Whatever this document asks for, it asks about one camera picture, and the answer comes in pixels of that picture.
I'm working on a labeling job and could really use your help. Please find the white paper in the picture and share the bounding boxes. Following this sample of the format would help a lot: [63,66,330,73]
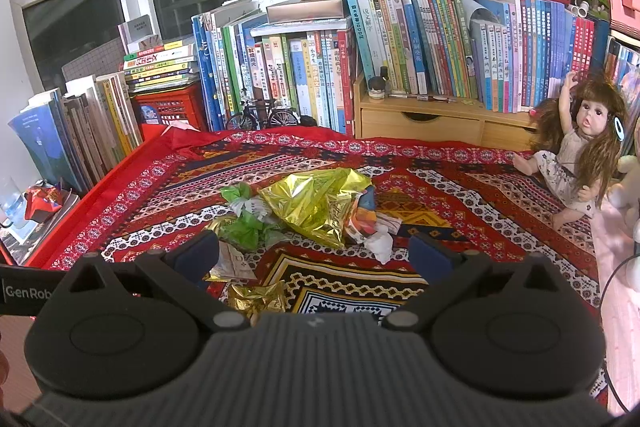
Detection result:
[363,225,394,265]

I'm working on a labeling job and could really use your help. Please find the green plastic bag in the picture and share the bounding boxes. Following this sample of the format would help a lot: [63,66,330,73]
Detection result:
[213,182,288,253]

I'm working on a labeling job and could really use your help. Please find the small gold foil scrap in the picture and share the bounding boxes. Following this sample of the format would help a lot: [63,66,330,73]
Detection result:
[227,281,286,325]

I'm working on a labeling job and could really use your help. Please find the gold foil wrapper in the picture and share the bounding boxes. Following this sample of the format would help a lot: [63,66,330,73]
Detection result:
[258,167,372,249]

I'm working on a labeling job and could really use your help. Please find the left row upright books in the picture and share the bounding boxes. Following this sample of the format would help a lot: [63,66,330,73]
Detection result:
[9,72,143,195]

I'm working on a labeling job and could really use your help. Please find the row upright books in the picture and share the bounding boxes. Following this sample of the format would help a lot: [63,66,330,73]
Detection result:
[191,0,358,136]
[9,72,143,195]
[346,0,608,113]

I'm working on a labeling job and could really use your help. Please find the stack of flat books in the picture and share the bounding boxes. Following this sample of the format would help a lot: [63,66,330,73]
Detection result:
[122,39,200,94]

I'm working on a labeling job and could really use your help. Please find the right row upright books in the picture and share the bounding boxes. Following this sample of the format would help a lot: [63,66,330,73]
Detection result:
[346,0,608,113]

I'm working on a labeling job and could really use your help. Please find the middle row upright books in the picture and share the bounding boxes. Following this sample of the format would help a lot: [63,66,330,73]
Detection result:
[191,0,358,136]

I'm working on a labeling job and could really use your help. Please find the red patterned tablecloth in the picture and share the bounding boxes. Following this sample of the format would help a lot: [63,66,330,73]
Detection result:
[24,127,611,426]

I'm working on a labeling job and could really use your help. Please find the red crumpled snack bag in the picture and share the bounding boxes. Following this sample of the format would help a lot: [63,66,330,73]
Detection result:
[24,185,64,223]

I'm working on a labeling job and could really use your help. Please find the red plastic crate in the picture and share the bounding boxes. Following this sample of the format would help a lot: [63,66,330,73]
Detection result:
[131,82,208,141]

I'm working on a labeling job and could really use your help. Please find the miniature black bicycle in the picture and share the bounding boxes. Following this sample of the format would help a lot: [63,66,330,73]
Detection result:
[226,93,300,131]

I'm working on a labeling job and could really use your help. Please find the wooden drawer shelf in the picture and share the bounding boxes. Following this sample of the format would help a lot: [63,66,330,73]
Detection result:
[354,79,536,152]

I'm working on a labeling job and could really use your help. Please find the brown haired doll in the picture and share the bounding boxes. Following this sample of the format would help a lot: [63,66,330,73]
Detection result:
[512,70,627,230]

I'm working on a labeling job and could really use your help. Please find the small black bottle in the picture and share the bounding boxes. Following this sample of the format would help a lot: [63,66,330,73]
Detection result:
[368,76,386,101]

